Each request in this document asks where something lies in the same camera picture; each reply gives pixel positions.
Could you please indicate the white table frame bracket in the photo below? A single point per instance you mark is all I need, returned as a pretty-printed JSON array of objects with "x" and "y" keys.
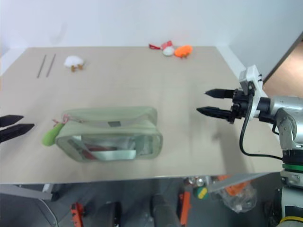
[{"x": 26, "y": 191}]

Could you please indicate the silver robot torso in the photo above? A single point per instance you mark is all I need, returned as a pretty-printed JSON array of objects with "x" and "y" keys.
[{"x": 292, "y": 189}]

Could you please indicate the red white plush toy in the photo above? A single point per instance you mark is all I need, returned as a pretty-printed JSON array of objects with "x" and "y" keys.
[{"x": 166, "y": 48}]

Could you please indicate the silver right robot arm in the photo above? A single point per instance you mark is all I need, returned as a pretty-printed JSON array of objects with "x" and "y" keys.
[{"x": 286, "y": 111}]

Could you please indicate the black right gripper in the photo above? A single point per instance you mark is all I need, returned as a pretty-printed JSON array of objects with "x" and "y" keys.
[{"x": 239, "y": 106}]

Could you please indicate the clear plastic bag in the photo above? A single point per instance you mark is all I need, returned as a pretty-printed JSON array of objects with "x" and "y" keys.
[{"x": 239, "y": 198}]

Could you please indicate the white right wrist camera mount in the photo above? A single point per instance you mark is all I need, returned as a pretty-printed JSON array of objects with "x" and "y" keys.
[{"x": 254, "y": 80}]

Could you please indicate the green plush zipper charm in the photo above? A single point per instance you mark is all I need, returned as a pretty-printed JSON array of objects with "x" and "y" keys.
[{"x": 50, "y": 136}]

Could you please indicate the green transparent pouch bag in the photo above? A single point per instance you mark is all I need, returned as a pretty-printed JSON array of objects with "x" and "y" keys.
[{"x": 111, "y": 134}]

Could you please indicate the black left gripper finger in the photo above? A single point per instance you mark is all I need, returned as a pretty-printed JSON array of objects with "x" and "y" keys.
[
  {"x": 9, "y": 119},
  {"x": 16, "y": 130}
]

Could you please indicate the white plush chicken toy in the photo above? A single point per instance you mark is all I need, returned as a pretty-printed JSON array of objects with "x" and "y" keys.
[{"x": 73, "y": 61}]

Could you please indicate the green yellow round cap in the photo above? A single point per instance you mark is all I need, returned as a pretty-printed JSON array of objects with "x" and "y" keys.
[{"x": 200, "y": 192}]

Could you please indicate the grey flat board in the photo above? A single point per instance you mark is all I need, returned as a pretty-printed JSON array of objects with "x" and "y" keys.
[{"x": 236, "y": 180}]

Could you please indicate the orange black clamp tool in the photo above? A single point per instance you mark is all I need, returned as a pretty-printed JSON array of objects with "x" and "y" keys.
[
  {"x": 77, "y": 212},
  {"x": 184, "y": 208}
]

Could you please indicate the orange plush toy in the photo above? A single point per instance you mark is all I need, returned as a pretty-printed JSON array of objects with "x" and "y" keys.
[{"x": 183, "y": 50}]

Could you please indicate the brown wooden door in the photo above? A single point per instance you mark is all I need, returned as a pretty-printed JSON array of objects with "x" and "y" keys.
[{"x": 287, "y": 68}]

